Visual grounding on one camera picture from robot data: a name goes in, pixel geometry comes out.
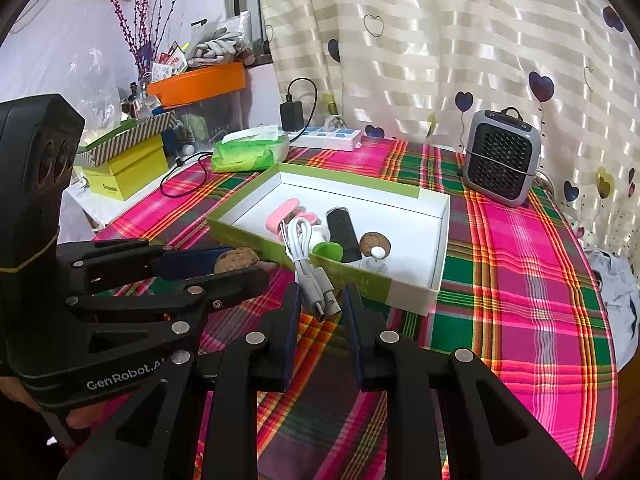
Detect black charger adapter with cable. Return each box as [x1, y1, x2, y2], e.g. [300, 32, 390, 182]
[280, 77, 318, 132]

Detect green round lid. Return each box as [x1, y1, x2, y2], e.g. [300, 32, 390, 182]
[312, 241, 346, 262]

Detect black rectangular device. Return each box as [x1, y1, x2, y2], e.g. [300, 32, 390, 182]
[325, 207, 362, 263]

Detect white power strip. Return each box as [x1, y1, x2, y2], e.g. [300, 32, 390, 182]
[287, 126, 362, 152]

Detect person's left hand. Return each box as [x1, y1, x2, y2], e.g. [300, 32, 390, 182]
[0, 372, 101, 431]

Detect green and white cardboard box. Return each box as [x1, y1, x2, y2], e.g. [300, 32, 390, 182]
[206, 162, 451, 317]

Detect white gloves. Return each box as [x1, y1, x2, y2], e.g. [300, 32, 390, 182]
[186, 30, 251, 68]

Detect purple flower branches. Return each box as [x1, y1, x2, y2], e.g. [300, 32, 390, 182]
[105, 0, 198, 81]

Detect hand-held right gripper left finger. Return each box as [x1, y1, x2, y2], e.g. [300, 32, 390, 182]
[57, 282, 303, 480]

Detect light blue cloth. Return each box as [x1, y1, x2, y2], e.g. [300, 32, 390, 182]
[582, 250, 640, 341]

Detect grey portable heater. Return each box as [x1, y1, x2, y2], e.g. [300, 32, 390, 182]
[461, 107, 543, 207]

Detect thin black cable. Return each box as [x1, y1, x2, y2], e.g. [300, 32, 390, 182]
[159, 151, 216, 198]

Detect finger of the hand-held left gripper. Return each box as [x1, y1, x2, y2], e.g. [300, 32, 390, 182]
[64, 266, 271, 357]
[56, 238, 237, 302]

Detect clear plastic bag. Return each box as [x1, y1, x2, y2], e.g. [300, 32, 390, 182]
[65, 47, 123, 126]

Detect yellow cardboard box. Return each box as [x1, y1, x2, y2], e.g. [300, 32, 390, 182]
[80, 135, 169, 202]

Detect striped box lid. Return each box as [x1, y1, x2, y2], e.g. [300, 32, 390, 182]
[75, 110, 178, 166]

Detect orange round container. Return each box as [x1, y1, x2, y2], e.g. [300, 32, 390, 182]
[146, 62, 246, 108]

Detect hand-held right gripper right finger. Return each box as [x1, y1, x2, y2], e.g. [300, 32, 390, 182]
[340, 282, 583, 480]

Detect pink green plaid tablecloth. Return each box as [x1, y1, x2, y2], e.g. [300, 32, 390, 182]
[92, 137, 618, 480]

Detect cream curtain with hearts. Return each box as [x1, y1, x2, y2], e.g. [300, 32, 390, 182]
[255, 0, 640, 271]

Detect green tissue pack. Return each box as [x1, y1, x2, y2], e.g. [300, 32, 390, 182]
[210, 124, 291, 173]

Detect white usb cable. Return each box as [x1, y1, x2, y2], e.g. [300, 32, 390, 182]
[285, 216, 343, 321]

